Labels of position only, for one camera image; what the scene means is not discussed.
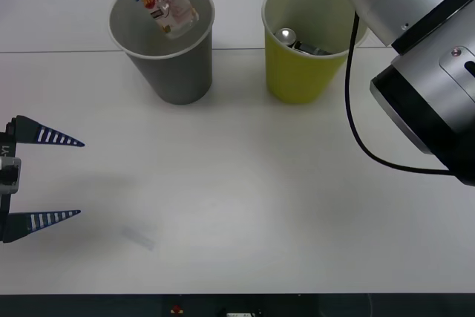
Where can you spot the black drink can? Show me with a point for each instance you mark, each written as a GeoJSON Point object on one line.
{"type": "Point", "coordinates": [285, 36]}

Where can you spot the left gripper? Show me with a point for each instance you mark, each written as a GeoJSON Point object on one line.
{"type": "Point", "coordinates": [8, 142]}

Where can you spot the clear bottle with red cap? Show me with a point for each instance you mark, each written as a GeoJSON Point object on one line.
{"type": "Point", "coordinates": [174, 16]}

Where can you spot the dark robot torso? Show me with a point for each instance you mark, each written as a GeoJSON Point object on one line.
{"type": "Point", "coordinates": [111, 306]}

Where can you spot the grey plastic waste bin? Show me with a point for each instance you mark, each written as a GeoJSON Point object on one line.
{"type": "Point", "coordinates": [178, 79]}

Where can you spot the yellow-green plastic waste bin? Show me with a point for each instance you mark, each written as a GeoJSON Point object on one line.
{"type": "Point", "coordinates": [297, 79]}

